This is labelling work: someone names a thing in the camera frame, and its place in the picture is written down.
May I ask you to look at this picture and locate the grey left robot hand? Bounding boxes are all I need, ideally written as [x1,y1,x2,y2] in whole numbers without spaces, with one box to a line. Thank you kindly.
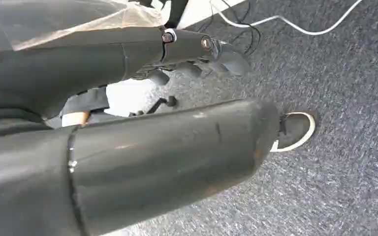
[0,0,282,236]

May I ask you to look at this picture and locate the person's leg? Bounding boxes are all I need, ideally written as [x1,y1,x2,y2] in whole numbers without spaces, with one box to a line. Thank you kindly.
[59,86,111,128]

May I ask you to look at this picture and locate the person's dark white-soled shoe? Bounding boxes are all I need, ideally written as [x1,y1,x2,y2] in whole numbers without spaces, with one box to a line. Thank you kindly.
[270,112,316,153]

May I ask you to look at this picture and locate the translucent plastic film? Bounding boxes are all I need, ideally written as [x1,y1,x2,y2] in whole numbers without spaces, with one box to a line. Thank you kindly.
[0,0,167,61]

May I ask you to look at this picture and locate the white board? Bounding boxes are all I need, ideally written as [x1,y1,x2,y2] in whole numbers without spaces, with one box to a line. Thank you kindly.
[150,0,247,30]

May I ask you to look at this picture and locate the black lever bracket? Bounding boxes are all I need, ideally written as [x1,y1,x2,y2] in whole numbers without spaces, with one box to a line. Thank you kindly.
[128,95,179,117]

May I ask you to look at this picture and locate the black frame leg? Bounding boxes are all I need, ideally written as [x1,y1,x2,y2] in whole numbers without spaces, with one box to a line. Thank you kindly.
[163,0,189,30]

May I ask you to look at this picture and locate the black cable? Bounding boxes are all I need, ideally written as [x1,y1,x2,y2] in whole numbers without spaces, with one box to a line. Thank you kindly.
[195,0,262,56]

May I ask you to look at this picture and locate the white cable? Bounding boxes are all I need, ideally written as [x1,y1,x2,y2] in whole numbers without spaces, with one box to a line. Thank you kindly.
[208,0,363,36]

